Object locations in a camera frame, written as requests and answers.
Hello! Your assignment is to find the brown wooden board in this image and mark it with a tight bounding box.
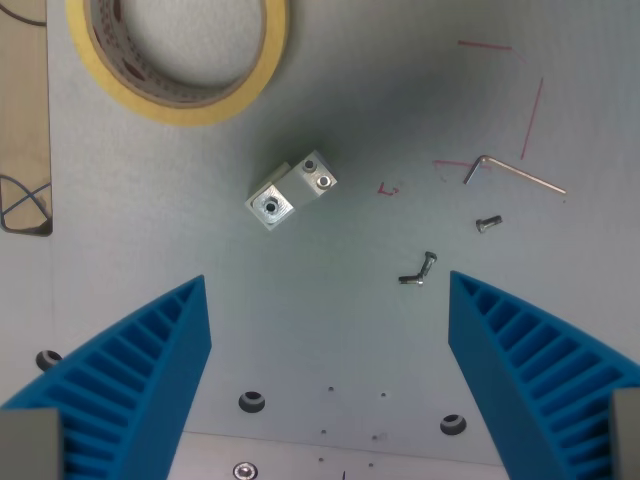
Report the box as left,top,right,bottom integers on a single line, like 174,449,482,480
0,0,54,238

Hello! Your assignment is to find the steel hex allen key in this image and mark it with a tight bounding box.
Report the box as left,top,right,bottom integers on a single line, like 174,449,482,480
463,154,568,196

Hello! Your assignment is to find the machined aluminium block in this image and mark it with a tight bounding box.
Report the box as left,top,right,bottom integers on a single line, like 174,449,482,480
244,149,339,233

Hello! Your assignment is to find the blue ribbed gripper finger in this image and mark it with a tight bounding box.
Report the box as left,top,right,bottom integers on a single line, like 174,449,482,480
447,270,640,480
0,274,213,480

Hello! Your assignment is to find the yellow masking tape roll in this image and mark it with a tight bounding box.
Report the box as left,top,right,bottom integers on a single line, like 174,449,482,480
66,0,290,127

